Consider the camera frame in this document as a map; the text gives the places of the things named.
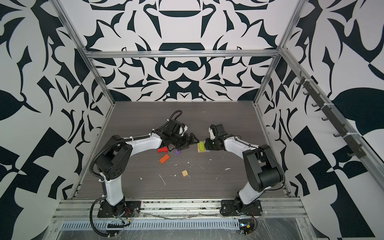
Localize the red rectangular block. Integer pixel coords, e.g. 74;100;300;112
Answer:
157;147;169;153

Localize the black wall hook rack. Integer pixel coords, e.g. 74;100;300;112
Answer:
297;74;367;159

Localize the small natural wood block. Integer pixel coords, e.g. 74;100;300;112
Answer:
182;170;189;177

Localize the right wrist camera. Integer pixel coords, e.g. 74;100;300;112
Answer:
209;127;216;140

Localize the lime green block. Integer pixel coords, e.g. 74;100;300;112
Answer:
199;142;206;152

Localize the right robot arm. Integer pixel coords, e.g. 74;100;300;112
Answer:
205;124;285;213

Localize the green circuit board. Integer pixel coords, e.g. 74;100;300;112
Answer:
239;219;258;235

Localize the white slotted cable duct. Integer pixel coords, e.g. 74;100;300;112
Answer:
59;218;241;231

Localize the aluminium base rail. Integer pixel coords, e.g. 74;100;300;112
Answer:
52;198;308;220

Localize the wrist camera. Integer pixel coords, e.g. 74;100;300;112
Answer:
209;127;216;140
179;126;188;136

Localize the left arm black hose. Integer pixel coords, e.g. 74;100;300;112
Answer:
89;110;183;238

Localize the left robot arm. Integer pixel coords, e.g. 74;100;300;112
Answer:
89;120;199;209

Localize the orange rectangular block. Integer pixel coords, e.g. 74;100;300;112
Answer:
159;154;170;164

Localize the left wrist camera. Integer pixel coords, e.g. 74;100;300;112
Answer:
179;126;188;136

